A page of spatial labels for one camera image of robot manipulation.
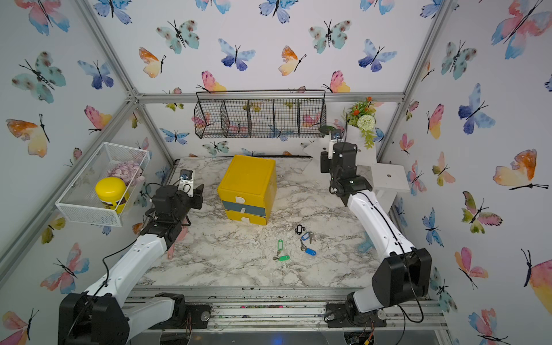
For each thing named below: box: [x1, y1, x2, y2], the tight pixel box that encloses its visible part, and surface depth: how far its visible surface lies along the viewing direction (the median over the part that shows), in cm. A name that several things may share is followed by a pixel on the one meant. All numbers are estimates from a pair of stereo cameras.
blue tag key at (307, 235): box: [301, 232, 315, 244], surface depth 95 cm
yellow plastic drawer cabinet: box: [217, 154, 277, 226], surface depth 88 cm
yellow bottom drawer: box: [225, 209, 267, 226], surface depth 94 cm
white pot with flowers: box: [342, 96, 379, 165], surface depth 86 cm
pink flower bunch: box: [107, 160, 146, 187], surface depth 71 cm
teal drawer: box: [222, 200, 266, 217], surface depth 90 cm
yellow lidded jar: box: [94, 176, 131, 215], surface depth 65 cm
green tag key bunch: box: [272, 238, 292, 262], surface depth 89 cm
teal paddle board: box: [357, 230, 374, 253], surface depth 90 cm
